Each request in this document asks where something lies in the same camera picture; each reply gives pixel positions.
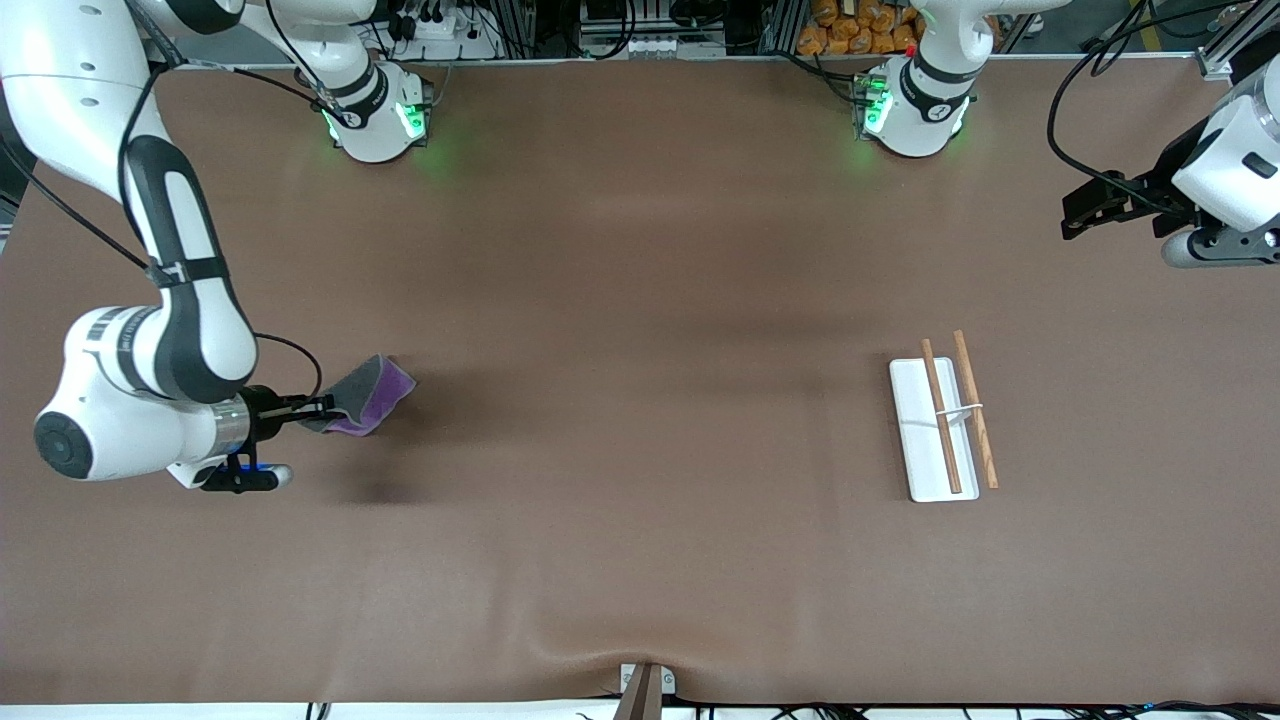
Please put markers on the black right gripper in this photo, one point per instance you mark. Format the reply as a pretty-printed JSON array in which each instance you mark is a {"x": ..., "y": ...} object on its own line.
[{"x": 264, "y": 413}]

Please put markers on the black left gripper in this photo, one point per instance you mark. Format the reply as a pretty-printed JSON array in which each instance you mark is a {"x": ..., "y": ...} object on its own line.
[{"x": 1142, "y": 191}]

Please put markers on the grey and purple towel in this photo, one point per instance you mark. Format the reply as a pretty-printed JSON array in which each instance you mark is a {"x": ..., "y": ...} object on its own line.
[{"x": 375, "y": 390}]

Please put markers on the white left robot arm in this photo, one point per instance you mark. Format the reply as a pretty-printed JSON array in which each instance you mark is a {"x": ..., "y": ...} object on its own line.
[{"x": 925, "y": 110}]

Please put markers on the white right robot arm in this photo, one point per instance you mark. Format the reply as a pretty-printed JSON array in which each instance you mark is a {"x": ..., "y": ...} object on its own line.
[{"x": 90, "y": 400}]

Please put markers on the wooden rack rod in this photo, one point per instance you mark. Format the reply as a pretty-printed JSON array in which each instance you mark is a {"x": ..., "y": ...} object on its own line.
[
  {"x": 975, "y": 410},
  {"x": 945, "y": 430}
]

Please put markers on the white rack base tray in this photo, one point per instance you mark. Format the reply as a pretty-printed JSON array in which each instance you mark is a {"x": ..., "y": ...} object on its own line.
[{"x": 918, "y": 450}]

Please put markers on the orange packaged items pile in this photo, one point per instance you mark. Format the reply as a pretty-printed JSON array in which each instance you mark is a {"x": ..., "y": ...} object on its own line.
[{"x": 850, "y": 30}]

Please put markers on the brown table mat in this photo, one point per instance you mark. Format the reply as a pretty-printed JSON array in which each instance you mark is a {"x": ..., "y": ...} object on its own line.
[{"x": 640, "y": 300}]

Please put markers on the white socket block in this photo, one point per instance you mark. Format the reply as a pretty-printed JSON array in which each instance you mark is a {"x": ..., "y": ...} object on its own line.
[{"x": 660, "y": 46}]

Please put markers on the aluminium frame profile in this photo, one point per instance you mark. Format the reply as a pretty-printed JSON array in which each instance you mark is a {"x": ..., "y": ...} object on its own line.
[{"x": 1235, "y": 40}]

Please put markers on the brown camera post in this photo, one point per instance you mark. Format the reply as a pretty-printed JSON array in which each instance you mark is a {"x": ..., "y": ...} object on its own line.
[{"x": 640, "y": 700}]

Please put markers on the white post bracket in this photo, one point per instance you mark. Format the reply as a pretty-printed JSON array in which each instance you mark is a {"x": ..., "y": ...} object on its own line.
[{"x": 668, "y": 682}]

